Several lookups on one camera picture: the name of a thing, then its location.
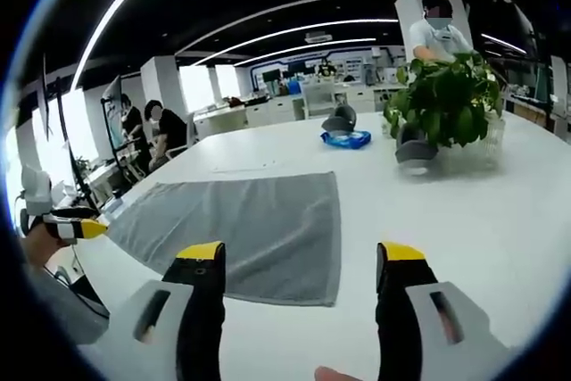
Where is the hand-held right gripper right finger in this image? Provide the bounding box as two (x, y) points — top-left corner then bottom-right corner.
(375, 241), (515, 381)

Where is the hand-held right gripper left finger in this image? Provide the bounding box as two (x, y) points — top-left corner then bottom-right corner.
(79, 241), (227, 381)

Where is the grey towel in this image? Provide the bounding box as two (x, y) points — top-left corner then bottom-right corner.
(104, 170), (343, 309)

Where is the person's left hand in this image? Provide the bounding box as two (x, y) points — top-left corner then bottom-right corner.
(21, 221), (62, 269)

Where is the person's right hand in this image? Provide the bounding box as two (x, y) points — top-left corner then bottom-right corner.
(314, 365), (354, 381)

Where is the black tripod stand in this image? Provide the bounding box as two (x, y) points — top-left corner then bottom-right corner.
(42, 54), (102, 212)

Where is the white table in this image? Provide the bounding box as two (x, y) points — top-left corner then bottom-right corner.
(73, 108), (571, 381)

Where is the blue wipes packet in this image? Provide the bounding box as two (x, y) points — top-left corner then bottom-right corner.
(319, 129), (373, 149)

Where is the ceiling light strip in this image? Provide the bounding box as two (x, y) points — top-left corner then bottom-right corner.
(232, 37), (378, 68)
(192, 18), (400, 66)
(70, 0), (175, 92)
(174, 0), (396, 56)

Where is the clear glass vase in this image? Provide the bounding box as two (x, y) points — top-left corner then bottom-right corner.
(434, 116), (508, 173)

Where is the white cabinet row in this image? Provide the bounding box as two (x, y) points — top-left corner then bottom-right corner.
(194, 84), (405, 135)

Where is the green potted plant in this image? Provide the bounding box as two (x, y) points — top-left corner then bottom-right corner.
(382, 52), (508, 150)

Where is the white chair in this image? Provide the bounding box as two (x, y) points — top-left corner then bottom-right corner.
(300, 80), (339, 120)

